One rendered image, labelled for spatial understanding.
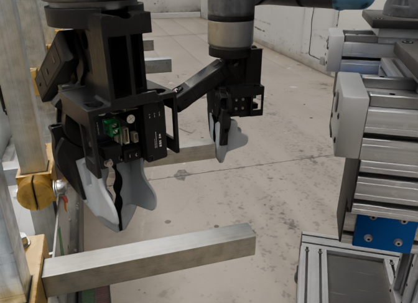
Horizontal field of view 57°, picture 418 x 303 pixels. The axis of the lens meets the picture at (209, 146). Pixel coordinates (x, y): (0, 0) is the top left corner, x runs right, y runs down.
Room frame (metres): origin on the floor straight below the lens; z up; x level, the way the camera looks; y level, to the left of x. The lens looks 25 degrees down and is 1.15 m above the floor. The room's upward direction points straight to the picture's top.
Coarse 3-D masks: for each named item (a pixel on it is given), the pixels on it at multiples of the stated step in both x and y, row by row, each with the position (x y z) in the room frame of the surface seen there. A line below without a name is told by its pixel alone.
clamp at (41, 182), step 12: (48, 144) 0.60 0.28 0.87; (48, 156) 0.56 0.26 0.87; (48, 168) 0.52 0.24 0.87; (24, 180) 0.49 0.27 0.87; (36, 180) 0.48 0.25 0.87; (48, 180) 0.50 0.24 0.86; (12, 192) 0.48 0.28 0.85; (24, 192) 0.48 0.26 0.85; (36, 192) 0.48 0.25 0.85; (48, 192) 0.48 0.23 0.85; (24, 204) 0.47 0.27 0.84; (36, 204) 0.48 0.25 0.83; (48, 204) 0.48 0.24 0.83
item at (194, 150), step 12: (180, 144) 0.63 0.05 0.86; (192, 144) 0.63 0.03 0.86; (204, 144) 0.63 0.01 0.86; (168, 156) 0.61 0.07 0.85; (180, 156) 0.61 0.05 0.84; (192, 156) 0.62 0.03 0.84; (204, 156) 0.62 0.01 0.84; (12, 168) 0.54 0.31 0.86; (108, 168) 0.58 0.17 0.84; (12, 180) 0.53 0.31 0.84
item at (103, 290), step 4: (96, 288) 0.44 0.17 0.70; (100, 288) 0.44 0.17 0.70; (104, 288) 0.44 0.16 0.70; (96, 292) 0.44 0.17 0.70; (100, 292) 0.44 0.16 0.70; (104, 292) 0.44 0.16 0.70; (96, 296) 0.43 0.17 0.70; (100, 296) 0.43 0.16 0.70; (104, 296) 0.43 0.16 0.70; (96, 300) 0.42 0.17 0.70; (100, 300) 0.42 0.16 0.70; (104, 300) 0.42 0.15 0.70; (108, 300) 0.42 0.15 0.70
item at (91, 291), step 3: (93, 288) 0.44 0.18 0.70; (84, 291) 0.44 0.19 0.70; (87, 291) 0.44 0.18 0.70; (90, 291) 0.44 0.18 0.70; (93, 291) 0.44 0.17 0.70; (84, 294) 0.43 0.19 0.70; (87, 294) 0.43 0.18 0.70; (90, 294) 0.43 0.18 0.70; (93, 294) 0.43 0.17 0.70; (84, 297) 0.43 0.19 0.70; (87, 297) 0.43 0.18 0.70; (90, 297) 0.43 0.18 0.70; (93, 297) 0.43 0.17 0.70; (84, 300) 0.42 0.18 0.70; (87, 300) 0.42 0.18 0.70; (90, 300) 0.42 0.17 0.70; (93, 300) 0.42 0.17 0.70
